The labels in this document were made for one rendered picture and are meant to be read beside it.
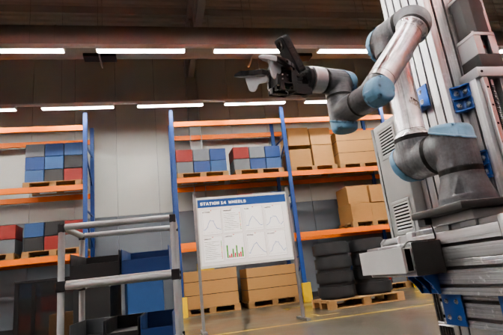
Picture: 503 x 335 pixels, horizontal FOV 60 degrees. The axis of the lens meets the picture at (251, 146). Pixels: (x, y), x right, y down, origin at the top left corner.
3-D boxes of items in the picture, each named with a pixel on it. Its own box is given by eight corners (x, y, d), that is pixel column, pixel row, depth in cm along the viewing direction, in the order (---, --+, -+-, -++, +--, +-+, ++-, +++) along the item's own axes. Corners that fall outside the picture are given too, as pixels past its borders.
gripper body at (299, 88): (279, 88, 114) (317, 92, 120) (277, 57, 116) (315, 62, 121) (266, 96, 121) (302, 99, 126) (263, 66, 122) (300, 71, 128)
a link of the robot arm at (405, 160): (427, 173, 123) (389, 7, 138) (390, 185, 135) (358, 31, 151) (456, 173, 128) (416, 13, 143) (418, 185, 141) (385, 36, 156)
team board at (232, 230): (203, 336, 572) (192, 190, 627) (200, 331, 619) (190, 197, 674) (311, 320, 605) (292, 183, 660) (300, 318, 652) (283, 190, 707)
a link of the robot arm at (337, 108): (349, 122, 116) (343, 84, 119) (325, 135, 125) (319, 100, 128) (373, 123, 119) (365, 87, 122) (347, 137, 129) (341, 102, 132)
